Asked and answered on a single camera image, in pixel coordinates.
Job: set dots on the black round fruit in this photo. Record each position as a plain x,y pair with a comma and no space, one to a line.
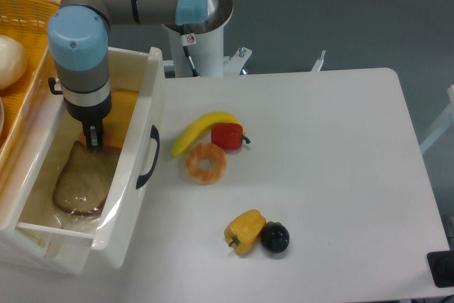
274,237

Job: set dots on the brown egg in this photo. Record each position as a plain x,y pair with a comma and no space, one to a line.
82,137

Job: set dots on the orange glazed donut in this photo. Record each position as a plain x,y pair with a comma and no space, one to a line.
206,163

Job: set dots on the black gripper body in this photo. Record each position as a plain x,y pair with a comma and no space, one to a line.
90,115

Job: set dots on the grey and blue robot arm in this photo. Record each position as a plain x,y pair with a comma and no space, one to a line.
78,39

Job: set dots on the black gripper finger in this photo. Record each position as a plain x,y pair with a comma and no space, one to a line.
94,138

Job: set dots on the black device at edge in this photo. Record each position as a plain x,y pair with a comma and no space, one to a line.
441,267

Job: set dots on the white drawer cabinet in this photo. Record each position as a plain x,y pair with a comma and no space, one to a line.
38,143

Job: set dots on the brown bread slice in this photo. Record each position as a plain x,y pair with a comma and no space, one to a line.
83,185

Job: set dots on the white round bun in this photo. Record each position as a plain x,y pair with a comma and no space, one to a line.
13,61

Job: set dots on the black drawer handle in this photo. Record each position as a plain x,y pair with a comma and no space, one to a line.
151,158

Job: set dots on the orange toast slice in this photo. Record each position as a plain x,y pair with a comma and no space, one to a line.
117,121

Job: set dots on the white bracket behind table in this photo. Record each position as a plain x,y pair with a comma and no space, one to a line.
319,62

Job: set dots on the yellow banana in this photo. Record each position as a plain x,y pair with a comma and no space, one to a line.
199,127

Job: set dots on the white frame at right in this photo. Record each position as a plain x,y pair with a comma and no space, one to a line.
439,126

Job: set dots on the red bell pepper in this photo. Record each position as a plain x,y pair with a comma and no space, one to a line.
229,136

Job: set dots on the yellow bell pepper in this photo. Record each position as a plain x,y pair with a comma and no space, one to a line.
242,233

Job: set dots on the yellow wicker basket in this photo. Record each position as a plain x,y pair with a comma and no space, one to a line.
26,22

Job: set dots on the white open drawer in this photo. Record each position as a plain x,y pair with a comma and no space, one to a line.
143,73

